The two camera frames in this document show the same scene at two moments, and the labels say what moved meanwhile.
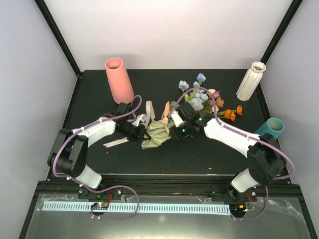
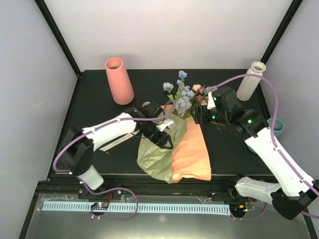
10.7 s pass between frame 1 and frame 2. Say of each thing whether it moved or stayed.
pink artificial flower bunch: moved
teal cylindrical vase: stayed
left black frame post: stayed
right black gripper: moved
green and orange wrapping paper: moved
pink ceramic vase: stayed
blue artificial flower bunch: moved
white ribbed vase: stayed
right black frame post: stayed
